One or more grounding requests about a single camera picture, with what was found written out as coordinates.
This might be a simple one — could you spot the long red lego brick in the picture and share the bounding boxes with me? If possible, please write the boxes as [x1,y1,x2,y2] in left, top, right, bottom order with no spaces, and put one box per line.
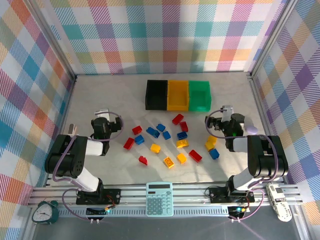
[188,149,203,163]

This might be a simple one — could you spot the small white brown block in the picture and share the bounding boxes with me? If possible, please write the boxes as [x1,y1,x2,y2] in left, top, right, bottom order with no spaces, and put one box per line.
[67,123,78,137]

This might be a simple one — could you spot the green plastic bin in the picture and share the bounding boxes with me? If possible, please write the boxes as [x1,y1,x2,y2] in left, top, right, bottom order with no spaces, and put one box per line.
[188,80,213,112]

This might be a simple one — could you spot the yellow plastic bin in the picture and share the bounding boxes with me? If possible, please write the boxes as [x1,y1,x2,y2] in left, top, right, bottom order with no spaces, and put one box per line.
[166,79,190,112]

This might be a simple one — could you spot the black plastic bin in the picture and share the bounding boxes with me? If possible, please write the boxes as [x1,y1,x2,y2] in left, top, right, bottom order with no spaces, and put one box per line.
[144,79,169,111]

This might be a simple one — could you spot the left controller board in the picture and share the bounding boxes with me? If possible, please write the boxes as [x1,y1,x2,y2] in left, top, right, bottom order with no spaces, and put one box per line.
[85,206,107,218]

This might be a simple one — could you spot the controller board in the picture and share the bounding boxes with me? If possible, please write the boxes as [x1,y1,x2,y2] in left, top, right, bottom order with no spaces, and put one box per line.
[85,206,107,218]
[227,206,247,219]

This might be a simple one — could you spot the light blue calculator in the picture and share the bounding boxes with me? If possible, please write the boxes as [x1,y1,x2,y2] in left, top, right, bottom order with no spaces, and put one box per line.
[145,181,174,218]

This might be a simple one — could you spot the right controller board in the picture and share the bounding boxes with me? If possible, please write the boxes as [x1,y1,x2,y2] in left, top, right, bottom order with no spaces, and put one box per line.
[227,206,247,219]

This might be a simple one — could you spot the white printed device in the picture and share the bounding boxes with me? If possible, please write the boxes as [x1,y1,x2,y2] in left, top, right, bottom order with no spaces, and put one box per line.
[265,183,293,223]

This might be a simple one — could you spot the teal alarm clock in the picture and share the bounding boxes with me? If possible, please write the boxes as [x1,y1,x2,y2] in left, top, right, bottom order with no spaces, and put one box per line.
[31,199,60,225]

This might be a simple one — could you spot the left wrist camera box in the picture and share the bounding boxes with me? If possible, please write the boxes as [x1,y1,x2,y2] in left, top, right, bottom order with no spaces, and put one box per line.
[94,108,111,121]

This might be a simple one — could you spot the right aluminium side rail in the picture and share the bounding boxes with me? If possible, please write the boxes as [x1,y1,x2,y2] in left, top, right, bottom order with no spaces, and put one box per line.
[248,73,287,186]

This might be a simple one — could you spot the aluminium side rail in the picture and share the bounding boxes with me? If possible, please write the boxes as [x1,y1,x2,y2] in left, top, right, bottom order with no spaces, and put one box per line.
[248,73,287,186]
[44,77,77,188]

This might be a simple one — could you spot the left aluminium side rail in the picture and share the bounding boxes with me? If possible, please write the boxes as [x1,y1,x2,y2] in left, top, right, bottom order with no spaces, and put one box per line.
[44,77,77,188]

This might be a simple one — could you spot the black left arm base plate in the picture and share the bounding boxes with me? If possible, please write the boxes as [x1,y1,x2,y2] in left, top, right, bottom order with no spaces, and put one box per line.
[75,188,122,206]

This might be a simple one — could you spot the aluminium mounting rail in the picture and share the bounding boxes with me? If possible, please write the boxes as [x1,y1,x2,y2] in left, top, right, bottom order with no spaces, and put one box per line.
[27,183,305,208]

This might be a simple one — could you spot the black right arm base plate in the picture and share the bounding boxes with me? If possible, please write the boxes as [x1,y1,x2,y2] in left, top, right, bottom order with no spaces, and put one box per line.
[208,186,256,204]

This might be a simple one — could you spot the grey slotted cable duct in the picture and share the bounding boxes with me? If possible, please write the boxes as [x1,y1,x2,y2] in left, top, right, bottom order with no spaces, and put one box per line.
[53,208,231,217]

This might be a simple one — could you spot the right aluminium frame post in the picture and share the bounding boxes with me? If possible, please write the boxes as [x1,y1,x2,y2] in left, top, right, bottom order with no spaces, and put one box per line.
[248,0,300,78]

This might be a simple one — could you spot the aluminium frame post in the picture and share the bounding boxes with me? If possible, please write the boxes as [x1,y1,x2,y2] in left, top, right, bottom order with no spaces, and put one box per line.
[23,0,78,82]
[248,0,300,78]

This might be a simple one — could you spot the left aluminium frame post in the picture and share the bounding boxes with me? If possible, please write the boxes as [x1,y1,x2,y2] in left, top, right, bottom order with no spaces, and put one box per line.
[23,0,78,82]

